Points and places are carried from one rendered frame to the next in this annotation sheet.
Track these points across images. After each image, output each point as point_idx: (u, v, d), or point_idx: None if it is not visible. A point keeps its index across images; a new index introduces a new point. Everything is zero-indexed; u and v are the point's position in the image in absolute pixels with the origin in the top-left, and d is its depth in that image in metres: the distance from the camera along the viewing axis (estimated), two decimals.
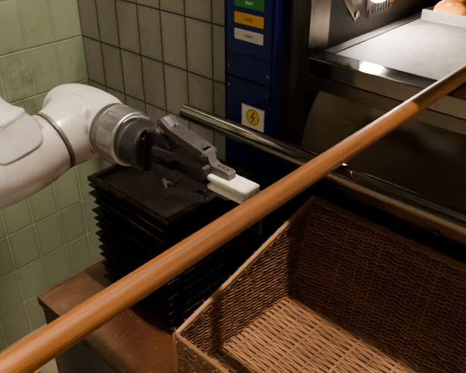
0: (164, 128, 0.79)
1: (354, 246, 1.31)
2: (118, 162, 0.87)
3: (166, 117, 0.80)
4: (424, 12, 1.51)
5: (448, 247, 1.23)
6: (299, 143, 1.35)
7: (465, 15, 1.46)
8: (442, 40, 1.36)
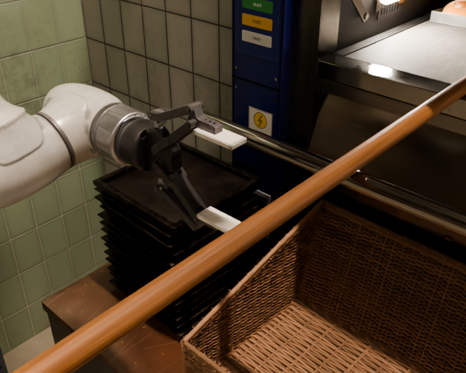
0: (154, 117, 0.80)
1: (364, 251, 1.29)
2: (118, 162, 0.87)
3: (154, 109, 0.81)
4: (433, 14, 1.49)
5: None
6: (307, 147, 1.33)
7: None
8: (453, 42, 1.34)
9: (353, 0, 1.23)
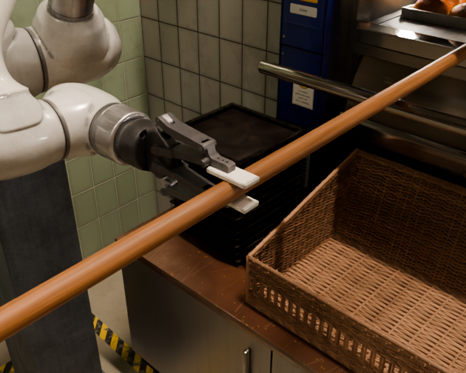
0: (163, 126, 0.79)
1: (393, 189, 1.53)
2: (117, 162, 0.87)
3: (163, 115, 0.80)
4: (404, 10, 1.54)
5: None
6: (345, 103, 1.57)
7: (443, 13, 1.50)
8: None
9: None
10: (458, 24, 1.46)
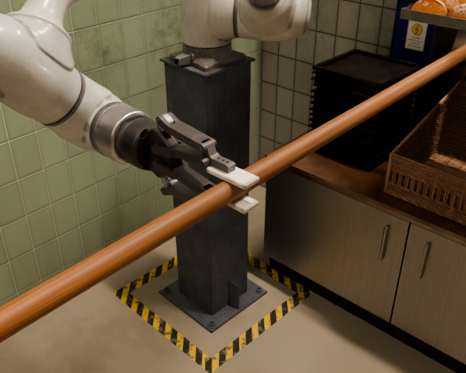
0: (163, 125, 0.79)
1: None
2: (118, 161, 0.87)
3: (164, 115, 0.80)
4: (403, 11, 1.54)
5: None
6: (452, 44, 2.02)
7: (441, 15, 1.50)
8: None
9: None
10: (457, 24, 1.46)
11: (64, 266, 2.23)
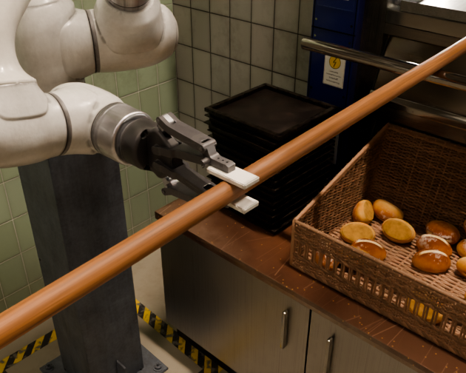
0: (163, 125, 0.79)
1: (424, 160, 1.64)
2: (119, 161, 0.87)
3: (164, 115, 0.80)
4: (403, 4, 1.53)
5: None
6: (374, 81, 1.67)
7: (341, 237, 1.61)
8: None
9: None
10: (458, 16, 1.45)
11: None
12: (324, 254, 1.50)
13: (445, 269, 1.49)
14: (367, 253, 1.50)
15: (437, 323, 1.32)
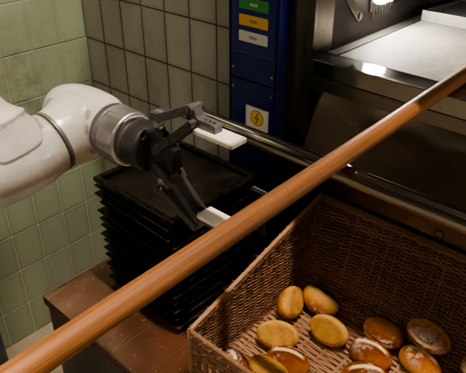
0: (154, 117, 0.80)
1: (362, 242, 1.34)
2: (118, 162, 0.87)
3: (154, 109, 0.81)
4: (424, 13, 1.53)
5: (451, 247, 1.24)
6: (302, 144, 1.36)
7: (258, 338, 1.31)
8: (445, 41, 1.37)
9: (348, 1, 1.26)
10: None
11: None
12: None
13: None
14: (283, 368, 1.19)
15: None
